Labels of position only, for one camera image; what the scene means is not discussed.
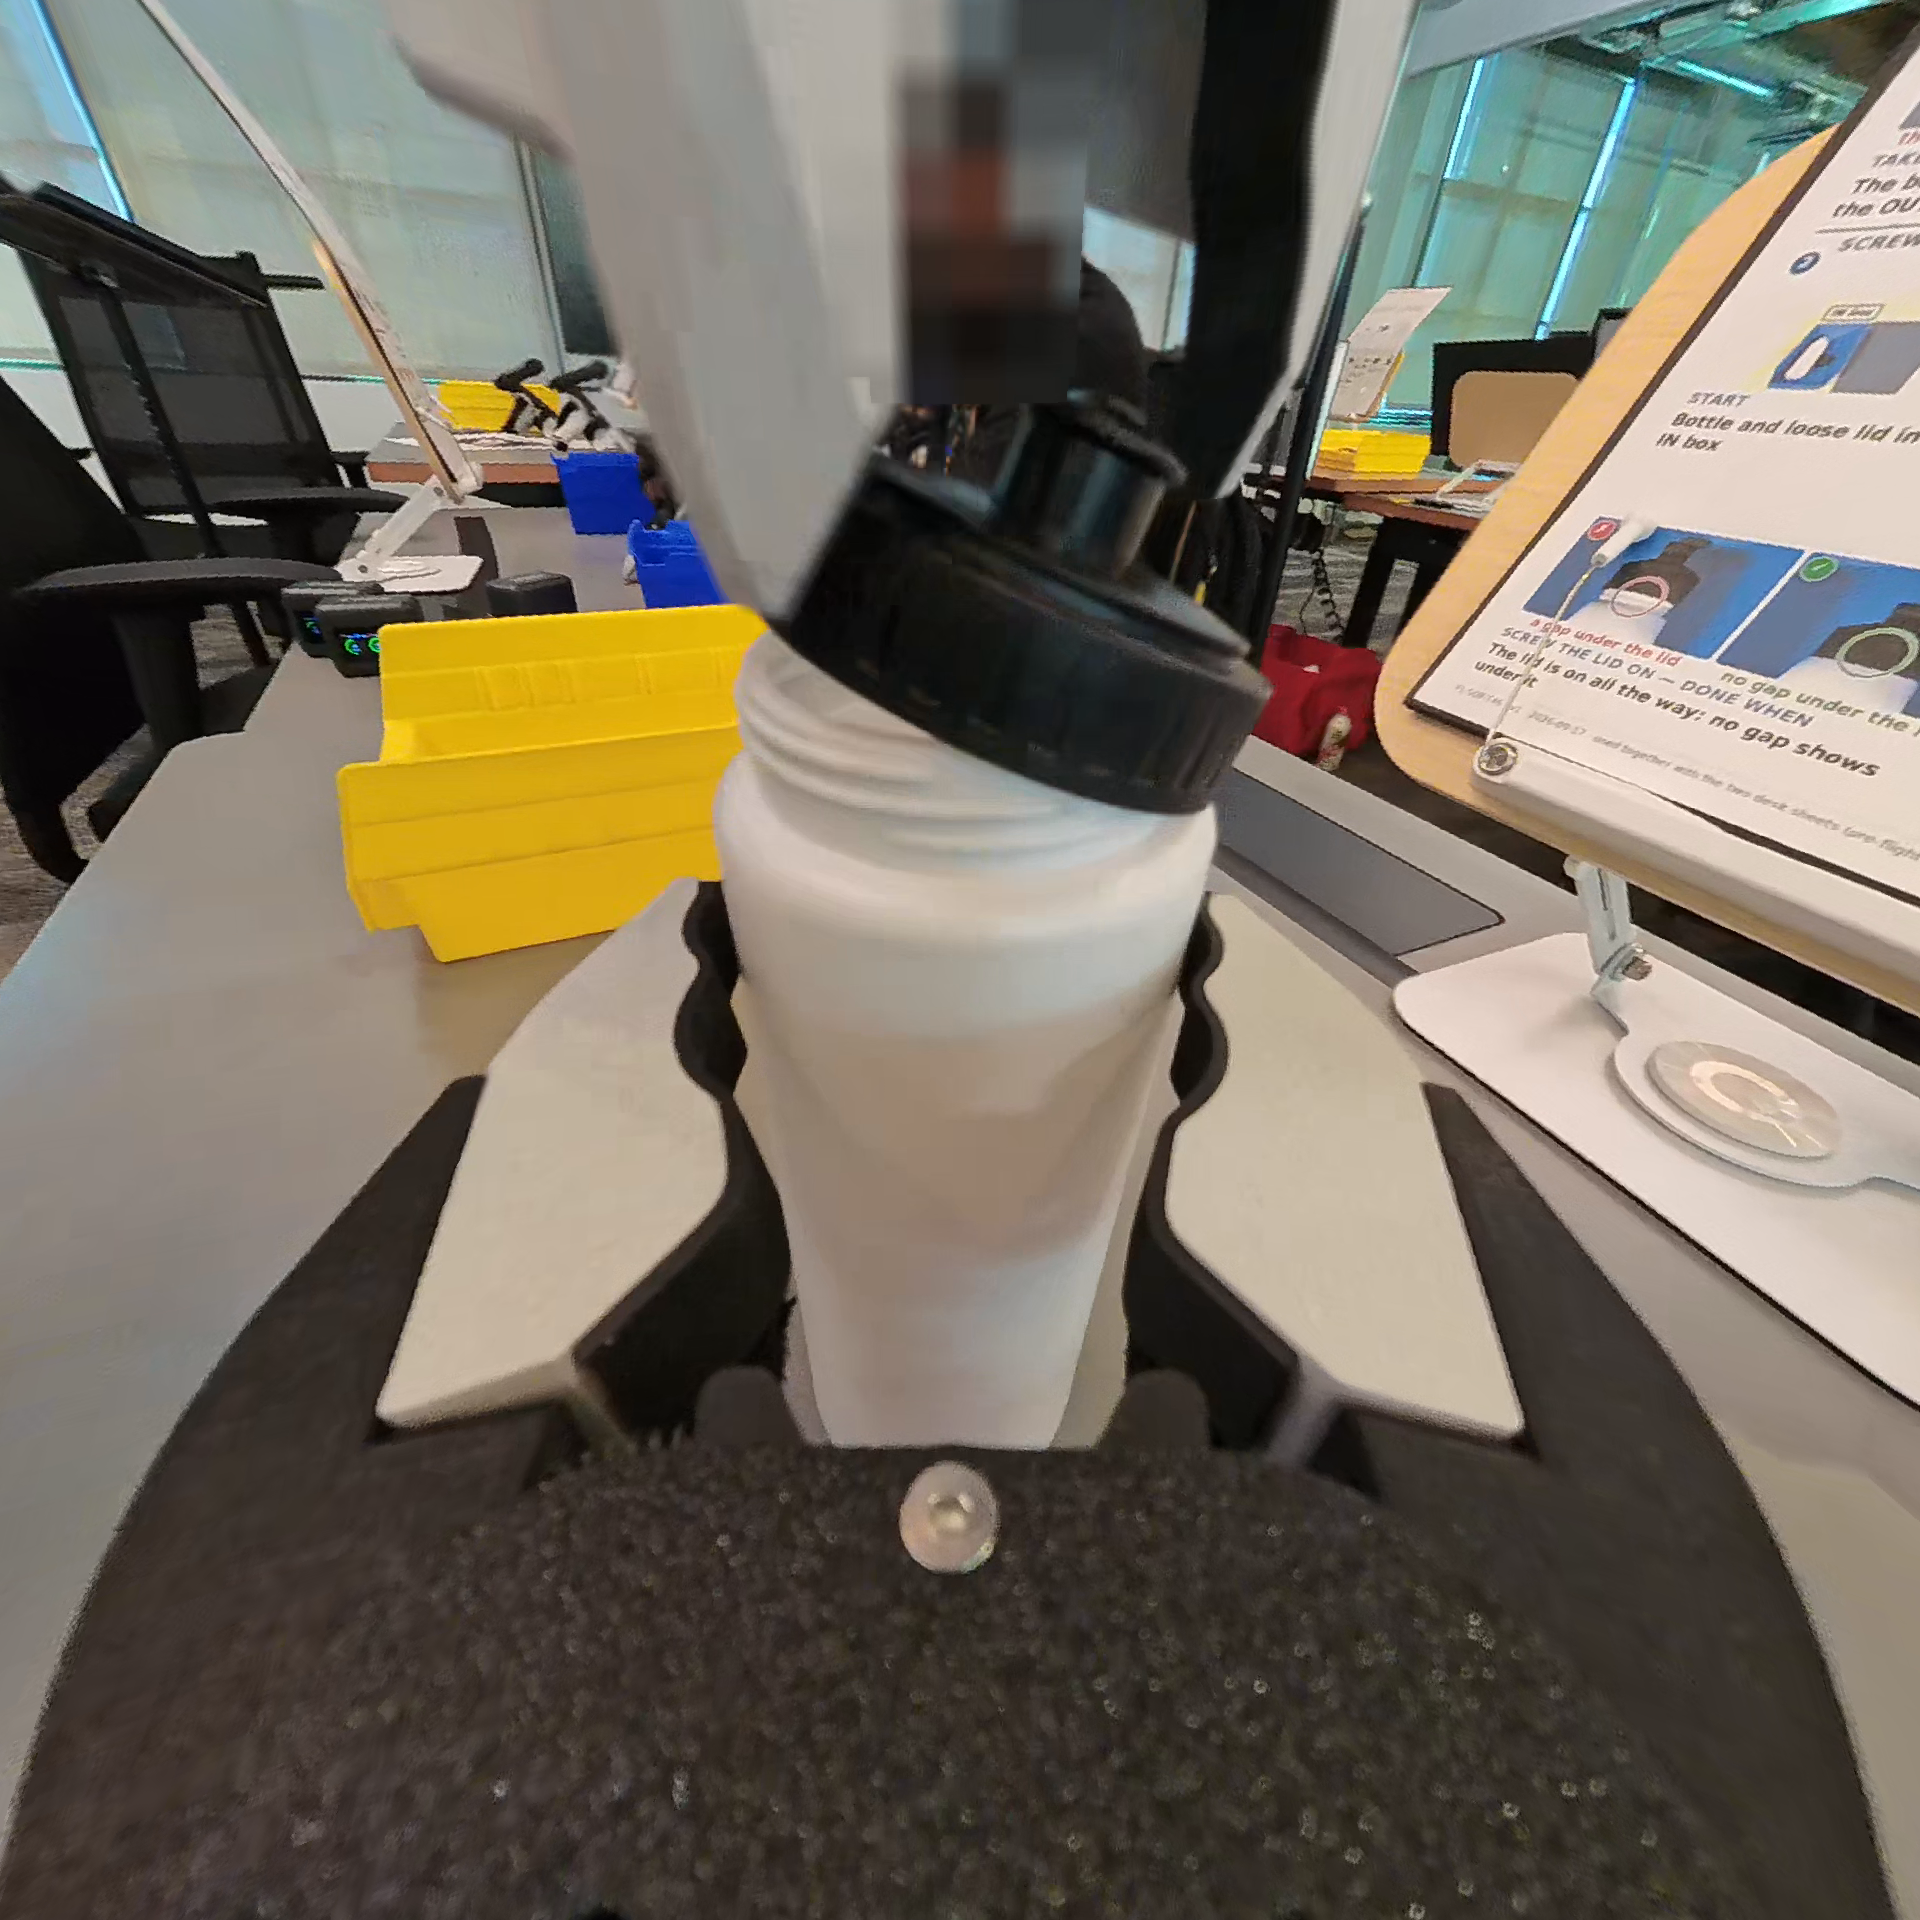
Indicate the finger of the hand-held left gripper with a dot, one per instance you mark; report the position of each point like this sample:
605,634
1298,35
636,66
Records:
1350,91
721,224

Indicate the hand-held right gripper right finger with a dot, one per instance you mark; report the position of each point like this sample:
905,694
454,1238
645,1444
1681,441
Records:
1306,1200

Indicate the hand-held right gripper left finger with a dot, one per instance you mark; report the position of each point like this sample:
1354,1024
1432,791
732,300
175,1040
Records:
587,1171

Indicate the yellow plastic bin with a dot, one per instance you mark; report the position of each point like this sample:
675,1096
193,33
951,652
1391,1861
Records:
526,779

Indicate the white plastic bottle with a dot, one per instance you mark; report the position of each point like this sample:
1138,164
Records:
960,974

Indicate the black bottle lid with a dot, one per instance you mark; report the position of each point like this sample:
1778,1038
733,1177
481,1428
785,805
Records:
1019,660

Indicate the small document stand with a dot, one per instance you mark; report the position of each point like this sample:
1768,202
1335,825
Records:
1389,345

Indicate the small blue bin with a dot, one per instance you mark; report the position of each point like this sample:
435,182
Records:
675,570
600,496

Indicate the small yellow bin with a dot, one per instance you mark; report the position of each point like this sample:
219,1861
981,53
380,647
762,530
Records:
1375,455
481,404

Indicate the small black box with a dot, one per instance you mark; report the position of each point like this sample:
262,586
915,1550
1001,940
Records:
532,596

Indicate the clear document stand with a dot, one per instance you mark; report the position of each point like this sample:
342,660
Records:
420,570

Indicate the red bag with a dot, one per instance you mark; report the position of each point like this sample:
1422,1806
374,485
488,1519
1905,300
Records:
1306,690

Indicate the small black device green light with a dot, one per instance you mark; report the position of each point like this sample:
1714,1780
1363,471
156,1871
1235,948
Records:
374,637
308,616

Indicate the black mesh office chair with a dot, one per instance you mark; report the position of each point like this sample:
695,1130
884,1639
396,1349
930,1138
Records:
180,375

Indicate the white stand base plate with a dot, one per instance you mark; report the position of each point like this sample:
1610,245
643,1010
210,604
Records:
1501,1034

